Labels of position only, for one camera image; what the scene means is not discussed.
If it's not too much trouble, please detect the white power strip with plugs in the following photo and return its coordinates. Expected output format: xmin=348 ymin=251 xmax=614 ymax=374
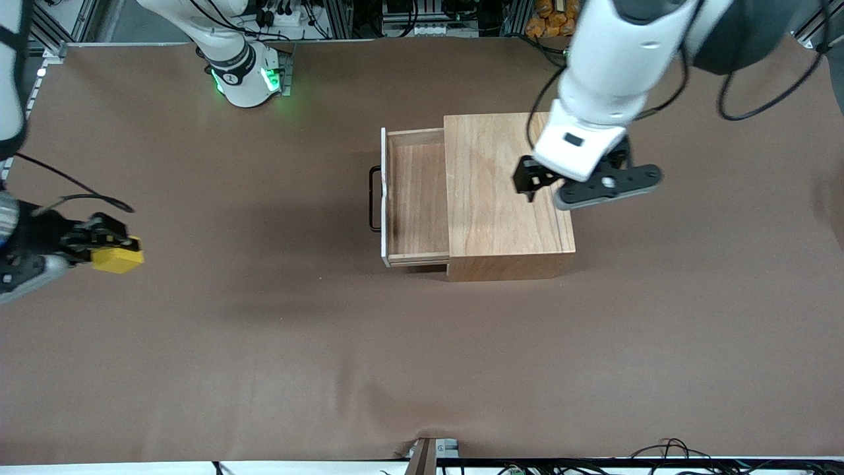
xmin=254 ymin=0 xmax=317 ymax=30

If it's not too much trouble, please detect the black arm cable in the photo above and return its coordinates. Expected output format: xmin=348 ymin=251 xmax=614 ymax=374
xmin=526 ymin=36 xmax=828 ymax=149
xmin=13 ymin=153 xmax=136 ymax=213

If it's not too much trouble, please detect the wooden cabinet box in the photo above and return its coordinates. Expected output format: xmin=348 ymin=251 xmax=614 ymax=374
xmin=443 ymin=112 xmax=577 ymax=282

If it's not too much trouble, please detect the brown table cover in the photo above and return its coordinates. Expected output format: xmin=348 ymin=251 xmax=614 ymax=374
xmin=0 ymin=28 xmax=844 ymax=466

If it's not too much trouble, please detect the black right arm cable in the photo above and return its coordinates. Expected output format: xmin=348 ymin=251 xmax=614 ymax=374
xmin=13 ymin=153 xmax=136 ymax=213

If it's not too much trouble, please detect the aluminium frame profile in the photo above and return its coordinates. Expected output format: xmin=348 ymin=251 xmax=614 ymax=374
xmin=791 ymin=0 xmax=844 ymax=53
xmin=26 ymin=0 xmax=126 ymax=61

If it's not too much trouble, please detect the metal table bracket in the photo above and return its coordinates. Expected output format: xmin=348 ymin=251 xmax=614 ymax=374
xmin=404 ymin=437 xmax=460 ymax=475

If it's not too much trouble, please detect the orange object pile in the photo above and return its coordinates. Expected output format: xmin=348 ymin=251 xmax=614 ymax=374
xmin=526 ymin=0 xmax=581 ymax=38

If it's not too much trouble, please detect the wooden drawer with black handle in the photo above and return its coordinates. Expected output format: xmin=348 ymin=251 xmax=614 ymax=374
xmin=368 ymin=127 xmax=451 ymax=269

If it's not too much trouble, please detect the background electronics rack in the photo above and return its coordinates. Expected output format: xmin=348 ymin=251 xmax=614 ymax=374
xmin=379 ymin=0 xmax=485 ymax=39

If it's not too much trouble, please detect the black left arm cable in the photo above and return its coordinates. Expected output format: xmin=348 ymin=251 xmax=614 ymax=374
xmin=526 ymin=36 xmax=828 ymax=149

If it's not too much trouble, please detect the yellow cube block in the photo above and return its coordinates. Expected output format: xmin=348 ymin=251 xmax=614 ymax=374
xmin=92 ymin=236 xmax=144 ymax=274

